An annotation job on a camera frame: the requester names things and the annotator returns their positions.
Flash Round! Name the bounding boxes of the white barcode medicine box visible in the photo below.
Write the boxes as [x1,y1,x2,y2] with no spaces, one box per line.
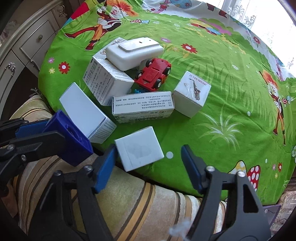
[112,91,175,123]

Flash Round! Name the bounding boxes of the white plastic device case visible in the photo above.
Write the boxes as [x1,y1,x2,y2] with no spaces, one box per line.
[105,37,164,71]

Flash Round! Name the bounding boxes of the blue plastic cube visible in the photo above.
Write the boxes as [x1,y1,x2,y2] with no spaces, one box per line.
[43,110,93,167]

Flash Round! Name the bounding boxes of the red toy car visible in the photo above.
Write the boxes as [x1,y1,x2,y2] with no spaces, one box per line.
[134,58,171,92]

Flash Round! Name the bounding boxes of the striped beige cushion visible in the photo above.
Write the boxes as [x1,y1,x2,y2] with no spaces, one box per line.
[0,94,227,241]

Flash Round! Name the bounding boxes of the white flat box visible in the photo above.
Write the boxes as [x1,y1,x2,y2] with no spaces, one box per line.
[59,82,116,144]

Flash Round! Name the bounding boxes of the green cartoon tablecloth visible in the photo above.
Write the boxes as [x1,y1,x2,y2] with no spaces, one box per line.
[38,1,295,204]

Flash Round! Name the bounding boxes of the cream drawer cabinet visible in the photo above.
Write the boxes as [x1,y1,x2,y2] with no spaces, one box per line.
[0,0,75,121]

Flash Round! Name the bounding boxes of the white text medicine box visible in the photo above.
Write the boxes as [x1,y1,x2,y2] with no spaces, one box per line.
[83,56,134,106]

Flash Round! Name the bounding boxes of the white saxophone music box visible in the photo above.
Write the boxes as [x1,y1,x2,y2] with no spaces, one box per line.
[172,71,211,118]

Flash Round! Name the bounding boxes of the purple white cardboard box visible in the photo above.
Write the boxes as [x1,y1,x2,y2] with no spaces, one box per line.
[263,204,281,228]

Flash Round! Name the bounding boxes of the plain white square box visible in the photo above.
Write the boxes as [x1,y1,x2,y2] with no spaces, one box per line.
[115,126,164,172]

